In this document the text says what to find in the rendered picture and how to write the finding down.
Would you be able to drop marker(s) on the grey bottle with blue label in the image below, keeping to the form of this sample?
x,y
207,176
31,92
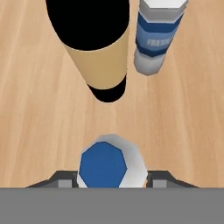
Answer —
x,y
156,38

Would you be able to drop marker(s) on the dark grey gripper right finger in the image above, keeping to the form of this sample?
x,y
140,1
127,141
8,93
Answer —
x,y
161,178

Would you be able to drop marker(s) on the white bottle with blue cap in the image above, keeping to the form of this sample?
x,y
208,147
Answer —
x,y
108,163

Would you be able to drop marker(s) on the black bottle with tan label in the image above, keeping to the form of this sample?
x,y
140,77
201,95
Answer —
x,y
92,43

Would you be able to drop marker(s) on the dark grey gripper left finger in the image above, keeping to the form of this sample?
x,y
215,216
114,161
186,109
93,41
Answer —
x,y
62,178

